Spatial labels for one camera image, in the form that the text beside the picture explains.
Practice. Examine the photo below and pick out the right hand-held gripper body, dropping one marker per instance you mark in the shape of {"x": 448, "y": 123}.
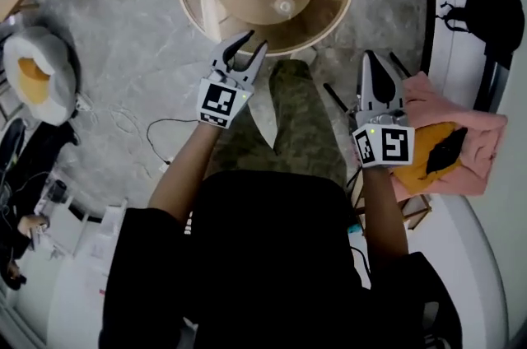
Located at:
{"x": 385, "y": 143}

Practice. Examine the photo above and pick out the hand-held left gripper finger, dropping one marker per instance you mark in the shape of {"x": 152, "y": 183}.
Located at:
{"x": 258, "y": 59}
{"x": 234, "y": 49}

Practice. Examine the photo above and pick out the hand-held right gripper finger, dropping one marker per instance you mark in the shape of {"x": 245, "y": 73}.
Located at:
{"x": 382, "y": 80}

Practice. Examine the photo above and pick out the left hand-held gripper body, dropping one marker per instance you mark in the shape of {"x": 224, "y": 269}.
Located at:
{"x": 218, "y": 100}

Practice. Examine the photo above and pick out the small clear container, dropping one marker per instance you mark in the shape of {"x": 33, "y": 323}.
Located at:
{"x": 284, "y": 5}

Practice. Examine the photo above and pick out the person's right forearm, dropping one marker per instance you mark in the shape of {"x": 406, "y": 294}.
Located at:
{"x": 381, "y": 211}

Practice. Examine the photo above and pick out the person's left forearm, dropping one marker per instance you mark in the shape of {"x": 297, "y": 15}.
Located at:
{"x": 187, "y": 170}

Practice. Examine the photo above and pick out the orange cloth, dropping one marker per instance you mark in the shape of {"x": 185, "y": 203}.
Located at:
{"x": 416, "y": 168}

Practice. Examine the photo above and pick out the small black cloth item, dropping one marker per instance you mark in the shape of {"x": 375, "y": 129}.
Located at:
{"x": 442, "y": 153}

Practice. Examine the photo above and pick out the person's camouflage trousers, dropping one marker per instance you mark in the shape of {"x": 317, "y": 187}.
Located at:
{"x": 300, "y": 125}

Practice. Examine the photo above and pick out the pink cloth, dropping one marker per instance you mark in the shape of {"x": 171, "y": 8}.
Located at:
{"x": 481, "y": 141}

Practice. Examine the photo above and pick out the black backpack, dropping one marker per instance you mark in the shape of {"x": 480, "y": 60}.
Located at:
{"x": 488, "y": 6}

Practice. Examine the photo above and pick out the person's black shirt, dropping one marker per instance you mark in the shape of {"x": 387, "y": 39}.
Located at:
{"x": 267, "y": 265}

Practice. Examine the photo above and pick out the fried egg shaped cushion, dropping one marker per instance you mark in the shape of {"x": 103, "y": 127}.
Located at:
{"x": 39, "y": 75}

